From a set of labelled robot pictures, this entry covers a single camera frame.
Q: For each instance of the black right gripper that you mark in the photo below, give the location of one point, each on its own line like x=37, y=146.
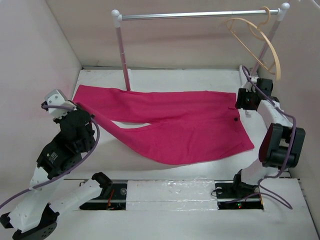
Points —
x=240, y=103

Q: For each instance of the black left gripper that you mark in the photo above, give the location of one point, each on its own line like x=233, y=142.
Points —
x=62, y=117

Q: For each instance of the pink trousers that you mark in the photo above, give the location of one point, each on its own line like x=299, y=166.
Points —
x=173, y=128

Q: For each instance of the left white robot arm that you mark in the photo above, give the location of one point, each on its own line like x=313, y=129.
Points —
x=36, y=217

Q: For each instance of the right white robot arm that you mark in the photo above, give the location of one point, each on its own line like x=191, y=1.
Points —
x=282, y=145

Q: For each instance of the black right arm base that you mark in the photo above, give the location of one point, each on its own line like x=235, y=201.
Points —
x=236, y=195

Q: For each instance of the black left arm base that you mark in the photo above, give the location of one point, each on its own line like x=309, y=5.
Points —
x=113, y=199

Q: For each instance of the beige wooden hanger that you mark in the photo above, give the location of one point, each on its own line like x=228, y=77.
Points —
x=275, y=68

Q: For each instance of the white clothes rack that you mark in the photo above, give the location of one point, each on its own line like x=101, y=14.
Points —
x=194, y=40

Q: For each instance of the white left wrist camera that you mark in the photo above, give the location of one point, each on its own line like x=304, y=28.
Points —
x=57, y=104

